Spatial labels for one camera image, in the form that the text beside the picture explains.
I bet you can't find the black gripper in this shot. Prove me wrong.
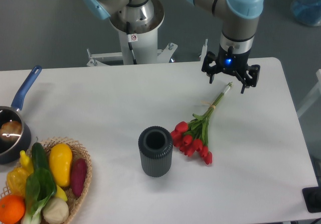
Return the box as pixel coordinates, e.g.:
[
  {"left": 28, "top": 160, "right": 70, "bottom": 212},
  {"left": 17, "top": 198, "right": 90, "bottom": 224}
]
[{"left": 201, "top": 46, "right": 260, "bottom": 94}]

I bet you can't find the red tulip bouquet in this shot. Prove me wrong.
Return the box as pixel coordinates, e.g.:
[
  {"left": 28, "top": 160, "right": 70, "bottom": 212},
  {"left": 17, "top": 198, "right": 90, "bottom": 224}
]
[{"left": 171, "top": 82, "right": 233, "bottom": 165}]

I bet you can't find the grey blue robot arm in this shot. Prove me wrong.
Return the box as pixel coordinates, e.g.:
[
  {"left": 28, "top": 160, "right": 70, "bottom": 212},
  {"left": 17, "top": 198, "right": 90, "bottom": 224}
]
[{"left": 83, "top": 0, "right": 264, "bottom": 89}]

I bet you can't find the blue translucent container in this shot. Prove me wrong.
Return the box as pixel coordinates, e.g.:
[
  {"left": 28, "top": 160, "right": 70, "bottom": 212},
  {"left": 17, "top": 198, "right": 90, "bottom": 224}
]
[{"left": 290, "top": 0, "right": 320, "bottom": 27}]

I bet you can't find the dark grey ribbed vase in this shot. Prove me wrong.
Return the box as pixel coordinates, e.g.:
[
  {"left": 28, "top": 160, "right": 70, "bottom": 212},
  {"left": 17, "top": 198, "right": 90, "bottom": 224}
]
[{"left": 138, "top": 126, "right": 173, "bottom": 177}]

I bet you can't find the black device at edge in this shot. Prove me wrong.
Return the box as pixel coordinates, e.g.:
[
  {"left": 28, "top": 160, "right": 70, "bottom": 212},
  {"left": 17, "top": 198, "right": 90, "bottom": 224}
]
[{"left": 302, "top": 186, "right": 321, "bottom": 213}]

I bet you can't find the purple sweet potato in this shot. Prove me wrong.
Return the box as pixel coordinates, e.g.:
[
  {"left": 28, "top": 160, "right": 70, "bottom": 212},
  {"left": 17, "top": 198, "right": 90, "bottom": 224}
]
[{"left": 70, "top": 158, "right": 87, "bottom": 197}]

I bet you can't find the dark green cucumber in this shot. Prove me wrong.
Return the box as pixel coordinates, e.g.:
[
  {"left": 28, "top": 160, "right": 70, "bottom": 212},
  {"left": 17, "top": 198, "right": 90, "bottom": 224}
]
[{"left": 32, "top": 142, "right": 50, "bottom": 171}]

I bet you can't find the yellow lemon piece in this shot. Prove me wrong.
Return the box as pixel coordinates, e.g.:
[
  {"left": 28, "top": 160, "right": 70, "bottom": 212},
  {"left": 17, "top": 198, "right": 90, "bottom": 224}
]
[{"left": 54, "top": 185, "right": 68, "bottom": 202}]

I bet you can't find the green bok choy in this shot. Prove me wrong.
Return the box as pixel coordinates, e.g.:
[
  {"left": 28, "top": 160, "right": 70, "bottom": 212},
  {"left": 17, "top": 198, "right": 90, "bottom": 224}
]
[{"left": 21, "top": 168, "right": 58, "bottom": 224}]

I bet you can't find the beige garlic bulb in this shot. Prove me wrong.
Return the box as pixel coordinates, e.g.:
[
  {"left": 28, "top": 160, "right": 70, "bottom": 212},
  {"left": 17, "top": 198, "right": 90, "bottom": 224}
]
[{"left": 43, "top": 197, "right": 69, "bottom": 224}]

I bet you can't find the bread roll in pan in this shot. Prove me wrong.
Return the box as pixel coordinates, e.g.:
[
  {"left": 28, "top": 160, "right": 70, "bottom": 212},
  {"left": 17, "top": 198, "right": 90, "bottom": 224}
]
[{"left": 1, "top": 121, "right": 22, "bottom": 142}]

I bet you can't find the yellow bell pepper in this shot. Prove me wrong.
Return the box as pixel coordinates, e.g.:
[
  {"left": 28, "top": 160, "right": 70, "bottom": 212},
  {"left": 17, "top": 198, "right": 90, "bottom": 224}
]
[{"left": 7, "top": 167, "right": 30, "bottom": 198}]

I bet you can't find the orange fruit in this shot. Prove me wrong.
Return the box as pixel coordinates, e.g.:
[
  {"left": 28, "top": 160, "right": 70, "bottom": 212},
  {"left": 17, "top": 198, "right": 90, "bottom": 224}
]
[{"left": 1, "top": 194, "right": 26, "bottom": 223}]

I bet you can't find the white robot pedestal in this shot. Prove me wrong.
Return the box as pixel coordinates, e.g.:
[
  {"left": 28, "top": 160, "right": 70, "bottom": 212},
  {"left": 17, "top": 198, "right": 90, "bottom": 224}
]
[{"left": 87, "top": 0, "right": 178, "bottom": 67}]

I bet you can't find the white frame at right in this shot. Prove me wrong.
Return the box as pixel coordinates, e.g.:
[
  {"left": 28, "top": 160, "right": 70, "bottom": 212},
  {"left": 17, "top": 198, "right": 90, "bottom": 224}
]
[{"left": 296, "top": 69, "right": 320, "bottom": 118}]

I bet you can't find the black cable on pedestal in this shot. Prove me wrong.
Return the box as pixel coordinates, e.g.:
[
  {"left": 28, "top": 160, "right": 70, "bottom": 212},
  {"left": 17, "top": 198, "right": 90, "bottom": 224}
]
[{"left": 126, "top": 22, "right": 138, "bottom": 65}]

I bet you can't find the blue handled saucepan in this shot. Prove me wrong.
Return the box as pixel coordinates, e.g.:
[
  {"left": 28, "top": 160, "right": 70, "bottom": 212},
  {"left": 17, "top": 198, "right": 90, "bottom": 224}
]
[{"left": 1, "top": 65, "right": 42, "bottom": 164}]

